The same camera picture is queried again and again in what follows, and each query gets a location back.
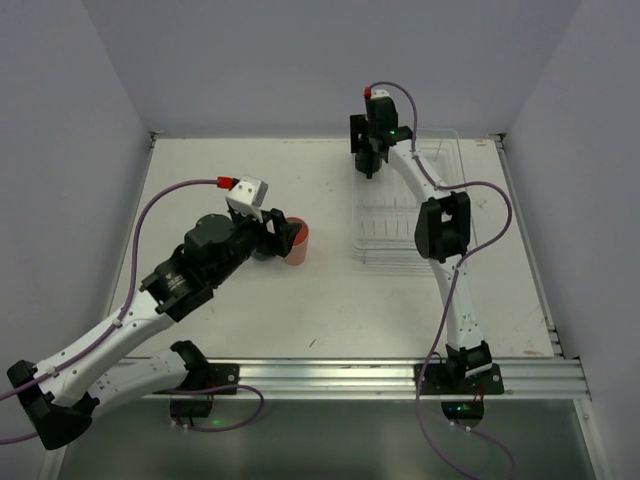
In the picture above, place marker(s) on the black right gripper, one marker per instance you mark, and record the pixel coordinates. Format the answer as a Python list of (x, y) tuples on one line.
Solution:
[(368, 148)]

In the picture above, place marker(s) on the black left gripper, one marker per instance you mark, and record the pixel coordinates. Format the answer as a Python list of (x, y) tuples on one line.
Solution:
[(273, 232)]

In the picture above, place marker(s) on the pink plastic cup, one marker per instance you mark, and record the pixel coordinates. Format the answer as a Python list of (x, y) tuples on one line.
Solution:
[(298, 252)]

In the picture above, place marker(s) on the black metal mug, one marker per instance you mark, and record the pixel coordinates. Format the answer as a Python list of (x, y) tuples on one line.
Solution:
[(367, 162)]

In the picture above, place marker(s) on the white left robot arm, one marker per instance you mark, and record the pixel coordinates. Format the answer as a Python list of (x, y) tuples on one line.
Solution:
[(63, 394)]

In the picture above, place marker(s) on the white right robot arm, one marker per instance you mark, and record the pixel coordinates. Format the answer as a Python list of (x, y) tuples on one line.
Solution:
[(442, 235)]

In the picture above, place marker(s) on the left black controller box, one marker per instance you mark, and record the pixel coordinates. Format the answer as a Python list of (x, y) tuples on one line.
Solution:
[(189, 410)]

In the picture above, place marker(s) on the black controller box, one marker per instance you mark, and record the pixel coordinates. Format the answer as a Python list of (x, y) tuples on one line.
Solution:
[(466, 413), (189, 410)]

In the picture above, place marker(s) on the right black controller box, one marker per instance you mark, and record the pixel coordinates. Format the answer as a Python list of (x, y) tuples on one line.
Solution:
[(466, 413)]

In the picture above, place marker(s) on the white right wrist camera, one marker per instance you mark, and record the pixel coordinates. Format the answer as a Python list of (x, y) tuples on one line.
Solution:
[(376, 94)]

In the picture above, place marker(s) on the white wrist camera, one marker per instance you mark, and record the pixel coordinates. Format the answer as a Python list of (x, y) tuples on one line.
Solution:
[(376, 94), (247, 196)]

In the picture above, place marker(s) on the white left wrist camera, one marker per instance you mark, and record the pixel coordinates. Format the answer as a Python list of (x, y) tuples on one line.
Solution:
[(247, 196)]

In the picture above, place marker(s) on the clear wire dish rack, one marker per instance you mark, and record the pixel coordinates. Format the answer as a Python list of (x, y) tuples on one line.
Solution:
[(385, 211)]

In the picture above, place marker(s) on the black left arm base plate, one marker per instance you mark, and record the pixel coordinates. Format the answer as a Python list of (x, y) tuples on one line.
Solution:
[(220, 377)]

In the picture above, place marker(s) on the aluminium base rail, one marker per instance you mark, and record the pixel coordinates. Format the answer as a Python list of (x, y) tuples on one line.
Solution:
[(554, 379)]

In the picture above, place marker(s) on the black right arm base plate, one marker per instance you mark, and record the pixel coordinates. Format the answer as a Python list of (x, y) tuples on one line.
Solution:
[(437, 380)]

